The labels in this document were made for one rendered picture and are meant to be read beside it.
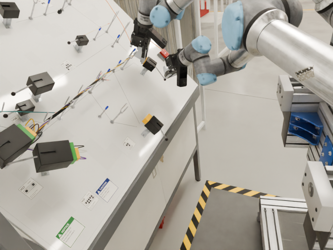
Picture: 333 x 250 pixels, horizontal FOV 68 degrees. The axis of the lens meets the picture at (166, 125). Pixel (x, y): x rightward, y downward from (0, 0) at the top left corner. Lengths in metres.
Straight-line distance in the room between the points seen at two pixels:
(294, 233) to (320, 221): 1.01
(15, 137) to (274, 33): 0.69
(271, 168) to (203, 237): 0.84
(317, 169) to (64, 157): 0.67
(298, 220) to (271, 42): 1.28
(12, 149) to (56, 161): 0.11
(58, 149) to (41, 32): 0.62
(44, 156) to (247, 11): 0.65
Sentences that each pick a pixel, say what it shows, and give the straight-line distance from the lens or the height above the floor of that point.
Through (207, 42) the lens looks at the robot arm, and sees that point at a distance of 1.07.
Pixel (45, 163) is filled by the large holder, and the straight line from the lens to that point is 0.76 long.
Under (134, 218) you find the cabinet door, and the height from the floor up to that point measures 0.65.
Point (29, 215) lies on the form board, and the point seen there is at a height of 1.02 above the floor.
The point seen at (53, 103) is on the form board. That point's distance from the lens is 1.03.
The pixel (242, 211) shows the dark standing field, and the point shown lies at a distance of 1.96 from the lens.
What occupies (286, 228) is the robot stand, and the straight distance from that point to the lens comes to 1.68.
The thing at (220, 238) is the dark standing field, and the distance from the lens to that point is 1.84.
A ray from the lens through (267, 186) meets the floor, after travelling 2.13.
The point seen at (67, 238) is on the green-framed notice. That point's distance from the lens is 0.88.
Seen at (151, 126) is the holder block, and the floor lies 0.99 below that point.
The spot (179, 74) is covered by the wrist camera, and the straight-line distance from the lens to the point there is 1.18.
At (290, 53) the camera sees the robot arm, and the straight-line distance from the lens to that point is 0.58.
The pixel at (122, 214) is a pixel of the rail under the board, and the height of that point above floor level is 0.82.
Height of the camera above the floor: 1.59
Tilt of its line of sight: 35 degrees down
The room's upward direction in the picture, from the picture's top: 10 degrees counter-clockwise
